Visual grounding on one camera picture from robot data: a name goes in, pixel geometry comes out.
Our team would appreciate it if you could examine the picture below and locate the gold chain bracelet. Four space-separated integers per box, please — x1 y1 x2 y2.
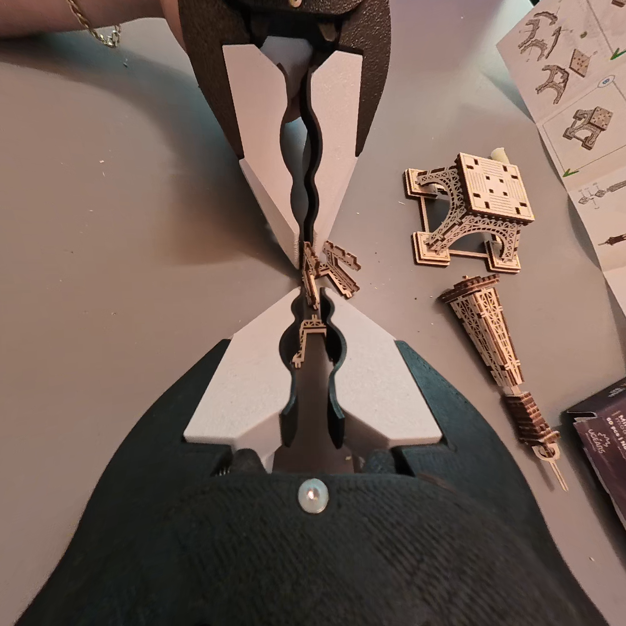
65 0 122 49

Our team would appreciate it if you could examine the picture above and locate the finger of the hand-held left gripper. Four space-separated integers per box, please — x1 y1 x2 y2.
303 49 364 245
222 44 314 271

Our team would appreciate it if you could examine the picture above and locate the wooden tower base model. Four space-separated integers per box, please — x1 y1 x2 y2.
403 152 535 275

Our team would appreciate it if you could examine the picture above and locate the person's left hand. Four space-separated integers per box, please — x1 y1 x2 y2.
105 0 183 31

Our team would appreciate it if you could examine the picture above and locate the wooden tower spire model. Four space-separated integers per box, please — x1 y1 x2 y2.
437 274 570 492

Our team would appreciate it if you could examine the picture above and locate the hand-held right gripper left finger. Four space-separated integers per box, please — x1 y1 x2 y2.
185 288 306 447

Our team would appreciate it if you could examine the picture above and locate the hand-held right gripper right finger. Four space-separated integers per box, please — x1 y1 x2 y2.
319 288 444 449

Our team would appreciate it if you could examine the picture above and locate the purple puzzle box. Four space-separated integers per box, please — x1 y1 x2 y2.
562 377 626 531

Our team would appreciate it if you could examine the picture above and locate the folded instruction leaflet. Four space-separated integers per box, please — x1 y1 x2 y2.
495 0 626 319

